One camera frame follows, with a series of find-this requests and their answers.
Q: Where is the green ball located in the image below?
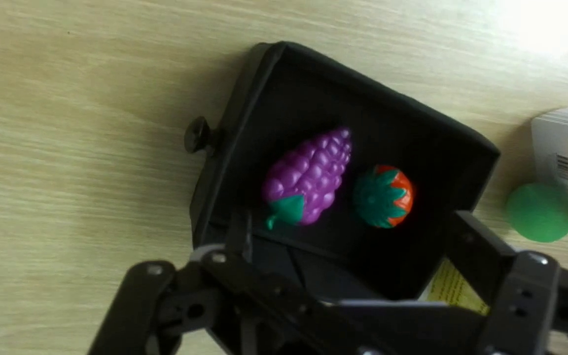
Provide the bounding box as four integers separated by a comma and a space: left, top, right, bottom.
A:
506, 184, 568, 243

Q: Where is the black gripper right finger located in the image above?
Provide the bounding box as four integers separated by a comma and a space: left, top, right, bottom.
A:
448, 211, 568, 355

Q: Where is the black square storage box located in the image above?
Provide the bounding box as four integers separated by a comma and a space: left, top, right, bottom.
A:
186, 42, 500, 300

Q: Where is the purple grape toy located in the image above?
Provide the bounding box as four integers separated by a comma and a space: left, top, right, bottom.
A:
263, 128, 354, 229

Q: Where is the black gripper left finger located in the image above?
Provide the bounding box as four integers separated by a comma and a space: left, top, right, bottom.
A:
89, 211, 338, 355

